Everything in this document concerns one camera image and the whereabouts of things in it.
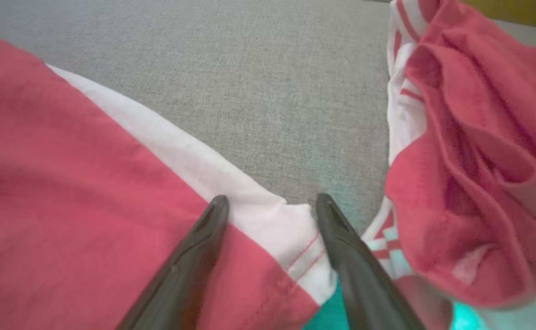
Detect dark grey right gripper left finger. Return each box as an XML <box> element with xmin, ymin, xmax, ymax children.
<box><xmin>116</xmin><ymin>195</ymin><xmax>230</xmax><ymax>330</ymax></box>

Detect red shorts with white trim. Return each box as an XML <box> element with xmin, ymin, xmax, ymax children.
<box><xmin>0</xmin><ymin>30</ymin><xmax>338</xmax><ymax>330</ymax></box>

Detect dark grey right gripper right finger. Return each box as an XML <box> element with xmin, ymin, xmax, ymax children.
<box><xmin>315</xmin><ymin>193</ymin><xmax>426</xmax><ymax>330</ymax></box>

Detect red white numbered jersey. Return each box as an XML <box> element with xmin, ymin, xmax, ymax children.
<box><xmin>362</xmin><ymin>0</ymin><xmax>536</xmax><ymax>330</ymax></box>

